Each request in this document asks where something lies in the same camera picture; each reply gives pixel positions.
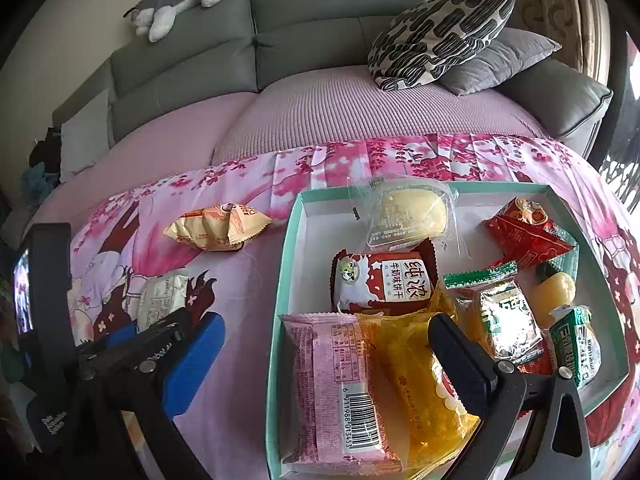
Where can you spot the pink snack packet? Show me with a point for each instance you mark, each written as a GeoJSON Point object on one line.
{"type": "Point", "coordinates": [330, 390]}

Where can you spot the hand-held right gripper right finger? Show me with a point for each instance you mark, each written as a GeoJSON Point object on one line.
{"type": "Point", "coordinates": [457, 360]}

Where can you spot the pale white snack packet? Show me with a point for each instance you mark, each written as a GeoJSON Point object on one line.
{"type": "Point", "coordinates": [160, 295]}

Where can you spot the red lattice-print packet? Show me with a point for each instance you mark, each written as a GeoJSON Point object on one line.
{"type": "Point", "coordinates": [530, 366]}

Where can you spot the grey pillow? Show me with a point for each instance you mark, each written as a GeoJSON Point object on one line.
{"type": "Point", "coordinates": [500, 65]}

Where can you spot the green white corn-print packet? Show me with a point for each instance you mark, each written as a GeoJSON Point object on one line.
{"type": "Point", "coordinates": [575, 350]}

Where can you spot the clear-wrapped yellow bun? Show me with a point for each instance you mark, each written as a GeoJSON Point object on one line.
{"type": "Point", "coordinates": [405, 215]}

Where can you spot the yellow snack packet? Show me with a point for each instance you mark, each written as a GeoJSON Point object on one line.
{"type": "Point", "coordinates": [415, 410]}

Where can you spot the tan crinkled snack packet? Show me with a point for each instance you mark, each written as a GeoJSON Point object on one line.
{"type": "Point", "coordinates": [215, 227]}

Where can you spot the small red snack packet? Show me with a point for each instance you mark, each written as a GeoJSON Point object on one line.
{"type": "Point", "coordinates": [530, 235]}

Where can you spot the olive green snack packet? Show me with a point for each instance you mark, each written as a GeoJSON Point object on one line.
{"type": "Point", "coordinates": [500, 320]}

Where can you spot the beige patterned curtain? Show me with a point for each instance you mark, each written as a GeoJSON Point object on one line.
{"type": "Point", "coordinates": [555, 10]}

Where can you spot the black white patterned pillow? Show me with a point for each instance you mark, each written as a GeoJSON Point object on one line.
{"type": "Point", "coordinates": [440, 35]}

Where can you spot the black metal rack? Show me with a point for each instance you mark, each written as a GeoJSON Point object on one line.
{"type": "Point", "coordinates": [620, 175]}

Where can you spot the teal cloth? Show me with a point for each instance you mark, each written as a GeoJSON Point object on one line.
{"type": "Point", "coordinates": [37, 177]}

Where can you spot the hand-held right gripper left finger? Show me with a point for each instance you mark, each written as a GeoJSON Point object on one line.
{"type": "Point", "coordinates": [195, 360]}

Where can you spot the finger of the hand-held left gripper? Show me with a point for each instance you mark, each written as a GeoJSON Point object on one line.
{"type": "Point", "coordinates": [120, 332]}
{"type": "Point", "coordinates": [172, 321]}

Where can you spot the teal cardboard box lid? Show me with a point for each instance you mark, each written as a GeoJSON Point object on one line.
{"type": "Point", "coordinates": [320, 260]}

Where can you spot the pink printed blanket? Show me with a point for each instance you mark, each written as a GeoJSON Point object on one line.
{"type": "Point", "coordinates": [240, 285]}

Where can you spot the dark clothes pile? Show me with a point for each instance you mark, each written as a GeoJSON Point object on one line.
{"type": "Point", "coordinates": [45, 147]}

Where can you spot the red white biscuit packet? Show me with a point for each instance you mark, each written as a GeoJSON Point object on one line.
{"type": "Point", "coordinates": [380, 280]}

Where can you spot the grey sofa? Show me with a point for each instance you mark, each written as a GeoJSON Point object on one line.
{"type": "Point", "coordinates": [325, 15]}

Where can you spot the grey white plush toy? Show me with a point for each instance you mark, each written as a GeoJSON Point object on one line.
{"type": "Point", "coordinates": [170, 5]}

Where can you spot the black screen device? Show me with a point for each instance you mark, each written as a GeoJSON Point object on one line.
{"type": "Point", "coordinates": [50, 280]}

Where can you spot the light grey cushion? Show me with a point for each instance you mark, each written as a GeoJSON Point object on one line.
{"type": "Point", "coordinates": [82, 140]}

